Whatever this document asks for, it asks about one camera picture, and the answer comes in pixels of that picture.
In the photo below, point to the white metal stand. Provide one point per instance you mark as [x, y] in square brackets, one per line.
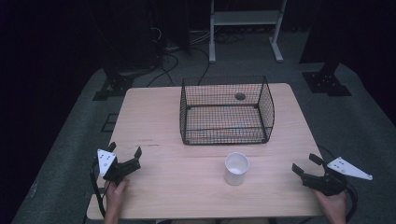
[246, 28]

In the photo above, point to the person's left hand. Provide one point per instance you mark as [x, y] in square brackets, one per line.
[116, 194]

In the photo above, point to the black stand base plate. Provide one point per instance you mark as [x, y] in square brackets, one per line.
[113, 85]
[327, 83]

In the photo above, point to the white cup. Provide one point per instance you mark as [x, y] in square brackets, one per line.
[236, 168]

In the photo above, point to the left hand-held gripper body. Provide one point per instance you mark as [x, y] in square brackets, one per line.
[109, 166]

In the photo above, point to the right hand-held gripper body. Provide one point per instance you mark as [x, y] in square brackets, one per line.
[334, 177]

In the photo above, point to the person's right hand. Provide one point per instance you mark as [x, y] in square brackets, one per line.
[332, 204]

